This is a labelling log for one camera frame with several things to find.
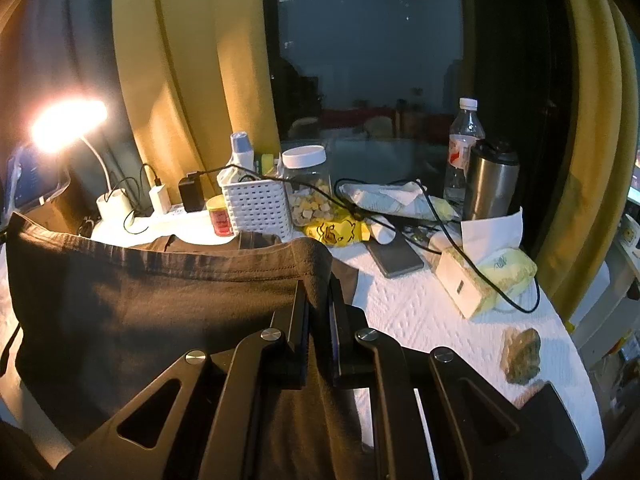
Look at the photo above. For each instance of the white power strip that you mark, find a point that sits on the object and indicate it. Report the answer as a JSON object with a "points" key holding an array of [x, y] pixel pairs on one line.
{"points": [[175, 209]]}

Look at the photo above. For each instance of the dark smartphone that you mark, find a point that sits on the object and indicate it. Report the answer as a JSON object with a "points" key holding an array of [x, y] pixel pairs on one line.
{"points": [[395, 257]]}

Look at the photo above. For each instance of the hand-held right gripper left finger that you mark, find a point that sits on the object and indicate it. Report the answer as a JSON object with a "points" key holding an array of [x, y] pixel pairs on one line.
{"points": [[299, 345]]}

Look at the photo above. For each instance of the white bottle with blue cap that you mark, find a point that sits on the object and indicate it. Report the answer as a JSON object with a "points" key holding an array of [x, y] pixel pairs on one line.
{"points": [[241, 147]]}

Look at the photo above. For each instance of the white charger plug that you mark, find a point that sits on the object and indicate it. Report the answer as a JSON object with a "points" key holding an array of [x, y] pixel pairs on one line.
{"points": [[160, 200]]}

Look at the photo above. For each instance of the dark blue curtain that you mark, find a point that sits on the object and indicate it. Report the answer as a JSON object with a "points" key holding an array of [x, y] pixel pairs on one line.
{"points": [[65, 60]]}

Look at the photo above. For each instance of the green yellow container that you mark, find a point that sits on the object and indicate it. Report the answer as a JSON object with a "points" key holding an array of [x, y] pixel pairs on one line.
{"points": [[267, 162]]}

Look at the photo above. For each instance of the dark brown printed t-shirt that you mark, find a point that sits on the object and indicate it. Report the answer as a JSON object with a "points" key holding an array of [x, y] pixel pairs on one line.
{"points": [[150, 310]]}

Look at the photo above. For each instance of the clear plastic water bottle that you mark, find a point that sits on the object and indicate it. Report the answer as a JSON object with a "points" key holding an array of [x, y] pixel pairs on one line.
{"points": [[462, 135]]}

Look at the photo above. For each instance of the yellow curtain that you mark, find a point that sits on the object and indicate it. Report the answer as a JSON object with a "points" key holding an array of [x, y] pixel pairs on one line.
{"points": [[595, 135], [190, 60]]}

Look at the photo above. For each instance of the small red jar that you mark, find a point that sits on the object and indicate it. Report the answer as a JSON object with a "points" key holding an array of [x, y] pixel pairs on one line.
{"points": [[220, 220]]}

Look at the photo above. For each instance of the white rolled tube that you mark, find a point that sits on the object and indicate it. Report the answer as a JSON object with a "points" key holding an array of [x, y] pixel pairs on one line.
{"points": [[382, 232]]}

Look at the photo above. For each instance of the yellow snack bag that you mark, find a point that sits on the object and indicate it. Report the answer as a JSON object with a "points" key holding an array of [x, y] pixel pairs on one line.
{"points": [[335, 232]]}

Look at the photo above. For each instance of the crumpled white plastic bag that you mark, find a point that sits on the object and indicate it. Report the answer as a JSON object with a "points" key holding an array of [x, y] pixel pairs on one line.
{"points": [[385, 197]]}

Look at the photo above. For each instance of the white plastic basket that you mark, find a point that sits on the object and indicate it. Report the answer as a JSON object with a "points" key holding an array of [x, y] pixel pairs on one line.
{"points": [[255, 210]]}

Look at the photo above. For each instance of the tissue pack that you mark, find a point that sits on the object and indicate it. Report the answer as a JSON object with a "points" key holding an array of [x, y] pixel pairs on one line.
{"points": [[510, 265]]}

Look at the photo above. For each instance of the glass jar with white lid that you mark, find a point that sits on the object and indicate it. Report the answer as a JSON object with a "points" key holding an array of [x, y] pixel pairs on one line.
{"points": [[305, 156]]}

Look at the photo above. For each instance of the steel thermos flask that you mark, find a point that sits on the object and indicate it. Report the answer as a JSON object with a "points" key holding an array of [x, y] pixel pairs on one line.
{"points": [[487, 185]]}

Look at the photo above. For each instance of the black charger block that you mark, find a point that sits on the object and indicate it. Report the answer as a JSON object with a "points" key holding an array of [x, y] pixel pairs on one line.
{"points": [[191, 195]]}

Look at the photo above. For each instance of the white desk lamp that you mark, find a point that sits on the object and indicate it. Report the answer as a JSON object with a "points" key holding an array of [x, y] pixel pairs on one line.
{"points": [[115, 205]]}

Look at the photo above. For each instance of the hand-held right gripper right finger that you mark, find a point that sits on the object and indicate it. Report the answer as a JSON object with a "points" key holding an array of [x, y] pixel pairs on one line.
{"points": [[340, 350]]}

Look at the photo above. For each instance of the green brown rock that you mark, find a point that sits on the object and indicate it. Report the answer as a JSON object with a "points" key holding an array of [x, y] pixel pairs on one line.
{"points": [[522, 355]]}

